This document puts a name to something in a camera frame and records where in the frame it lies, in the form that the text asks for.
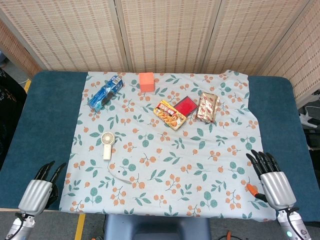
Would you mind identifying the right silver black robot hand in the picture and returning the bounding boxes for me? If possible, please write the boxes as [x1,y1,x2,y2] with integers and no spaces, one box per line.
[246,149,298,211]

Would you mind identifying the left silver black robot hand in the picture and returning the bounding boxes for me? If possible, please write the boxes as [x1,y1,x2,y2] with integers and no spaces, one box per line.
[18,160,67,216]

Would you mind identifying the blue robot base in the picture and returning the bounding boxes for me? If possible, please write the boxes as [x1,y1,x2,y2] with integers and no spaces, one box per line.
[103,213,211,240]

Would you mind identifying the white handheld fan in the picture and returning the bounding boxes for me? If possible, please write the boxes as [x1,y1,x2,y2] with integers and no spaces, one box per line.
[100,131,116,161]

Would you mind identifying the blue table mat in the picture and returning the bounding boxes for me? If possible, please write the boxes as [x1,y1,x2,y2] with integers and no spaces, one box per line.
[0,70,313,222]

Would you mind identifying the gold red snack bag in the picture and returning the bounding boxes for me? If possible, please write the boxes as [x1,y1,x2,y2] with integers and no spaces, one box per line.
[194,91,221,124]

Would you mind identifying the floral patterned tablecloth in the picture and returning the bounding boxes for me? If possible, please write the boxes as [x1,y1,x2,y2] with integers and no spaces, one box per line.
[58,70,278,222]

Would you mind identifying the red flat packet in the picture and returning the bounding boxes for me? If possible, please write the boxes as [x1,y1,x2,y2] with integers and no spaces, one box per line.
[173,96,199,117]

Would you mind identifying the blue snack package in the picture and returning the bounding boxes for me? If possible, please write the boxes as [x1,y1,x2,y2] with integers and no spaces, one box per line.
[87,75,124,113]

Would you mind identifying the yellow curry box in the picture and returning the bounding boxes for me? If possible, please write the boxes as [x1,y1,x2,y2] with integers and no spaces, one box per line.
[153,99,187,132]

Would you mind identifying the orange foam cube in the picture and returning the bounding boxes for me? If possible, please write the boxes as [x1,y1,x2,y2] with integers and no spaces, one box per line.
[138,72,155,94]

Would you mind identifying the bamboo folding screen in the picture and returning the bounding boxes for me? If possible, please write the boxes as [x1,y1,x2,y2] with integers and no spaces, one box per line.
[0,0,320,109]

